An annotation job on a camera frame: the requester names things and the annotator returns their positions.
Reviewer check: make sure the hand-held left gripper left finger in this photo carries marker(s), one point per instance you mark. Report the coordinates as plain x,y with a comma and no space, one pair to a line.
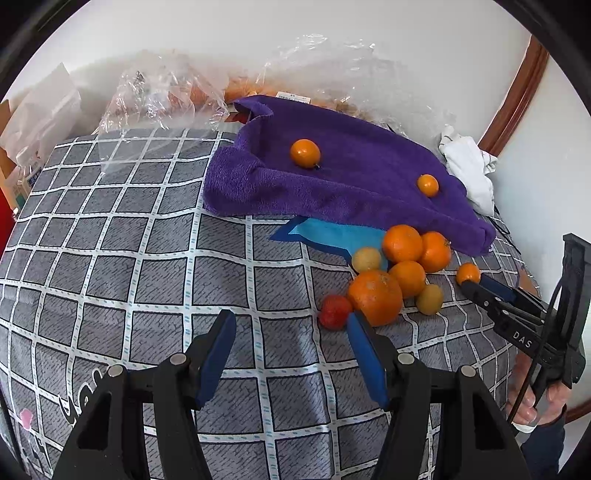
214,355

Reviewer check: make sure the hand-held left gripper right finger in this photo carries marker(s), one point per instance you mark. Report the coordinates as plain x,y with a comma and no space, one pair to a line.
367,355

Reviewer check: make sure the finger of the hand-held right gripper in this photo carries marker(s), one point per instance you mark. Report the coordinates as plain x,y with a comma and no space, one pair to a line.
482,297
496,288

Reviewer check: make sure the small orange mandarin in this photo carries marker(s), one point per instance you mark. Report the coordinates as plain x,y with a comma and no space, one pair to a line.
428,185
468,273

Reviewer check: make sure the yellow-green round fruit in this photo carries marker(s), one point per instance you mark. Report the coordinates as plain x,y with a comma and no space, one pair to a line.
366,259
429,299

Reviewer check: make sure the small red fruit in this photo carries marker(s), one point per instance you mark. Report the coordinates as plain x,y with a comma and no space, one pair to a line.
335,312

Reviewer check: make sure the large orange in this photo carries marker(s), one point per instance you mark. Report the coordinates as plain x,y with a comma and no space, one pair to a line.
375,297

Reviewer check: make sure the stemmed orange mandarin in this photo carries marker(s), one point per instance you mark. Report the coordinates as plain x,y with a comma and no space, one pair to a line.
437,251

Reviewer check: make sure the person's right hand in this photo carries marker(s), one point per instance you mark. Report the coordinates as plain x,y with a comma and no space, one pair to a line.
524,413

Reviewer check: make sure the person's dark pants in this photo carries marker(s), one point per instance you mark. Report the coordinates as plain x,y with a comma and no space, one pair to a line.
545,452

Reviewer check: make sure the white crumpled cloth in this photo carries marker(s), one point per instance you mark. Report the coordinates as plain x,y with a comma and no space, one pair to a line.
471,170

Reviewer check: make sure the blue star-shaped sheet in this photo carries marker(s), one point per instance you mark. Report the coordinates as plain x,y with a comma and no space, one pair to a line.
323,233

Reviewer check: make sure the grey checked blanket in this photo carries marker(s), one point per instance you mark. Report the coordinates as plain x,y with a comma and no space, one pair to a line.
115,258

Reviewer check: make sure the purple towel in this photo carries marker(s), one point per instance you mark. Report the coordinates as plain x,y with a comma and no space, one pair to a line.
360,152

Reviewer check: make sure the red paper bag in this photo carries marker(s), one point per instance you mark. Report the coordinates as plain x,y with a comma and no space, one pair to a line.
4,217

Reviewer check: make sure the large clear plastic bag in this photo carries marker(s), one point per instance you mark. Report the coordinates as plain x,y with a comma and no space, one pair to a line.
351,74

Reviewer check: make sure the small clear plastic bag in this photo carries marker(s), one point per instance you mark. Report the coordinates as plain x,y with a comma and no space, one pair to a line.
152,92

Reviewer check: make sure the pile of bagged oranges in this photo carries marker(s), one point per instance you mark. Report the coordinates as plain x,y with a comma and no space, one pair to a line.
240,85

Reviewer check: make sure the white paper bag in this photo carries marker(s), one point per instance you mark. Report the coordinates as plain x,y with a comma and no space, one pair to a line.
41,115

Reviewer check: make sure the brown wooden door frame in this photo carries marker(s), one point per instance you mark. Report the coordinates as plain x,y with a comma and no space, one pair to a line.
517,97

